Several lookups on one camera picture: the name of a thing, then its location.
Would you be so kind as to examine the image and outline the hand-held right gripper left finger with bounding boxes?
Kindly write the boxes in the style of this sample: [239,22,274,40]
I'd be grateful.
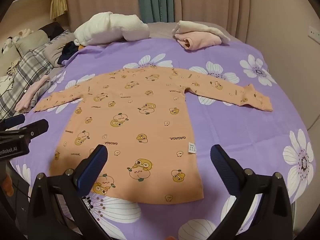
[27,144,130,240]

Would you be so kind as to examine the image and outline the navy dark cloth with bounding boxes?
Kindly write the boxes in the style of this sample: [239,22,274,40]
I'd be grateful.
[57,41,81,65]

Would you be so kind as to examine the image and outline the light pink garment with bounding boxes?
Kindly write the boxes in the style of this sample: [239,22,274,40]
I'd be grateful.
[14,76,50,112]

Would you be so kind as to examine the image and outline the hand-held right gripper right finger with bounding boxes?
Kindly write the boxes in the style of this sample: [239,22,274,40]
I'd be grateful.
[210,144,293,240]

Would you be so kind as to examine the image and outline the purple floral bedsheet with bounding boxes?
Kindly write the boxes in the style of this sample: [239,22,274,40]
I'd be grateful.
[15,36,316,240]

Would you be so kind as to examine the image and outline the dark brown cloth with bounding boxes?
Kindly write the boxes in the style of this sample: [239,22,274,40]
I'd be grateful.
[40,21,65,40]

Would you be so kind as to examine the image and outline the pink and cream folded clothes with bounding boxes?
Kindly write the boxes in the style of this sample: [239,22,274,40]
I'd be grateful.
[172,20,231,43]

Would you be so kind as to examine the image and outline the black and white plush toy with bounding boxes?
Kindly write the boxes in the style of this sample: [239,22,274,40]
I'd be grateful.
[0,37,13,55]

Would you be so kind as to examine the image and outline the beige curtain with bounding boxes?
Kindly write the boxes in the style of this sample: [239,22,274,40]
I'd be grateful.
[62,0,248,43]

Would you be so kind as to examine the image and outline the beige pillow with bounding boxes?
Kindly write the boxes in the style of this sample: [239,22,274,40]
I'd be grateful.
[15,30,49,58]

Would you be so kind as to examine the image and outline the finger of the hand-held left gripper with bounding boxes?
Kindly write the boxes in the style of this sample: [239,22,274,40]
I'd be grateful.
[0,114,26,130]
[0,119,49,142]

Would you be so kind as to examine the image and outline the orange cartoon print shirt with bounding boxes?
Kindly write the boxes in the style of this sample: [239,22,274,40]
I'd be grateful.
[34,67,274,205]

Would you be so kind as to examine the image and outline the plain grey pillow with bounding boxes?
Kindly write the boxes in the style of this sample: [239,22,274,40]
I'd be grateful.
[42,29,78,68]

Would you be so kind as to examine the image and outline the grey plaid blanket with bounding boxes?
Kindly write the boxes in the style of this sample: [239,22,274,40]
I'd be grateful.
[0,46,54,120]

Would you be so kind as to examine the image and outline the white wall socket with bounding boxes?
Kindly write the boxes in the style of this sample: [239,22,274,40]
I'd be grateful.
[308,26,320,43]

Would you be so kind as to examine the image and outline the white folded garment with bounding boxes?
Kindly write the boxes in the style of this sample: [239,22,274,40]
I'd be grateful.
[74,11,150,47]

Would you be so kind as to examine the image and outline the grey bed cover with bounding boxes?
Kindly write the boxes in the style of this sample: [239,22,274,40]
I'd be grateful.
[147,22,180,39]

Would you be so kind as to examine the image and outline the teal curtain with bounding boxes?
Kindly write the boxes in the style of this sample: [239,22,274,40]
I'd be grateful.
[137,0,175,23]

